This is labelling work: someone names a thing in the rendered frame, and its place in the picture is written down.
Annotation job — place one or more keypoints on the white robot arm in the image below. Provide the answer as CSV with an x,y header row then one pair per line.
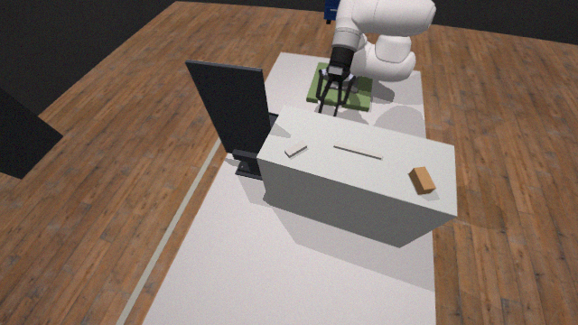
x,y
390,59

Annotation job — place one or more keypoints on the small tan wooden block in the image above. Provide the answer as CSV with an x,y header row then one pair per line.
x,y
422,180

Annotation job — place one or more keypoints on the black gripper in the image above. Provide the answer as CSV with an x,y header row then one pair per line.
x,y
340,55

